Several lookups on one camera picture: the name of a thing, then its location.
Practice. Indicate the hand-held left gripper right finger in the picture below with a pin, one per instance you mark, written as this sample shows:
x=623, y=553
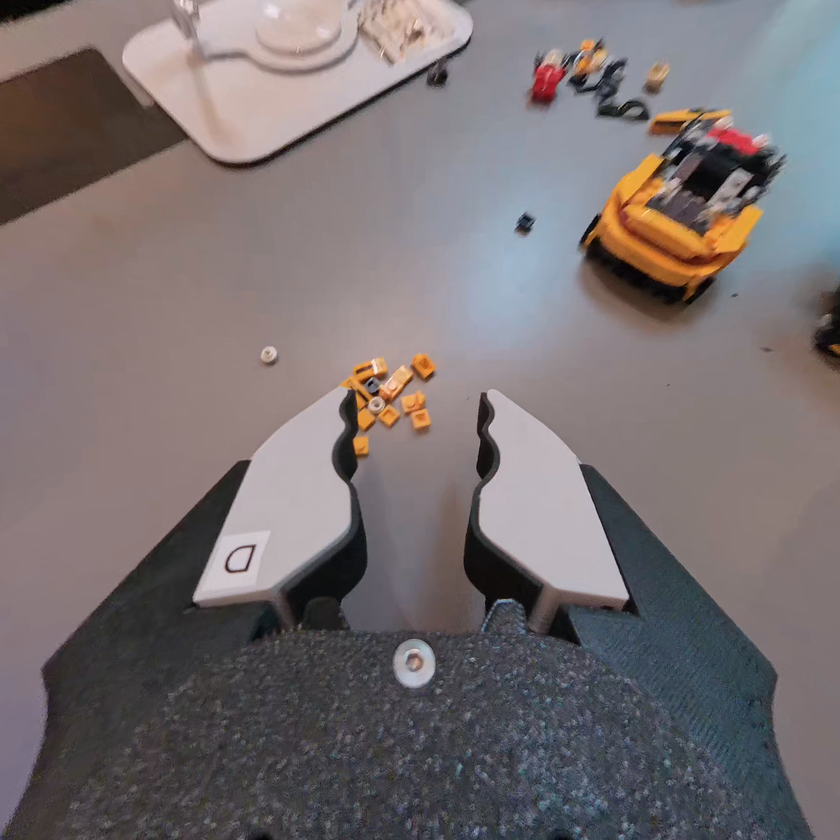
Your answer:
x=544, y=525

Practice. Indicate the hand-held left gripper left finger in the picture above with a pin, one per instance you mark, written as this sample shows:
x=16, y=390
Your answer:
x=289, y=512

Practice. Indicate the pile of yellow lego bricks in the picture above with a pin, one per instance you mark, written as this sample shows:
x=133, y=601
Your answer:
x=394, y=394

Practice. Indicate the yellow lego car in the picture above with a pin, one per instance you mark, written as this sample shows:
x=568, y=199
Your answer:
x=656, y=223

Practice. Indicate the yellow lego car roof section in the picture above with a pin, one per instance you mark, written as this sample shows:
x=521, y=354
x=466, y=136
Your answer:
x=828, y=328

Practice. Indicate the yellow lego side panel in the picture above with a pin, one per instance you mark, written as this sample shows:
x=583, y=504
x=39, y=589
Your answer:
x=682, y=121

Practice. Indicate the white round lego stud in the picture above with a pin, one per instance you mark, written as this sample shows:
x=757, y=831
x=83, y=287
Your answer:
x=269, y=355

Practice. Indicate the small black lego tile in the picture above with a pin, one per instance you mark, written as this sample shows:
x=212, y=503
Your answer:
x=525, y=222

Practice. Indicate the black curved lego piece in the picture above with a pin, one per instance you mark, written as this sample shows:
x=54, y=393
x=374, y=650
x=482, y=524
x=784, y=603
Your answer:
x=630, y=110

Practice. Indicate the red lego minifigure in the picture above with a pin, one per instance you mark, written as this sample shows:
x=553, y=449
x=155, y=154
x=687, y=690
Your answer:
x=544, y=82

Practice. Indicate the pile of small lego pieces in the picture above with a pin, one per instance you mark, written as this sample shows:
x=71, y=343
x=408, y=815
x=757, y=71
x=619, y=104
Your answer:
x=594, y=59

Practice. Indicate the sticker sheet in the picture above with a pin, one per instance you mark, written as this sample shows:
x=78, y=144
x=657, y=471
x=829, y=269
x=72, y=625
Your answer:
x=407, y=29

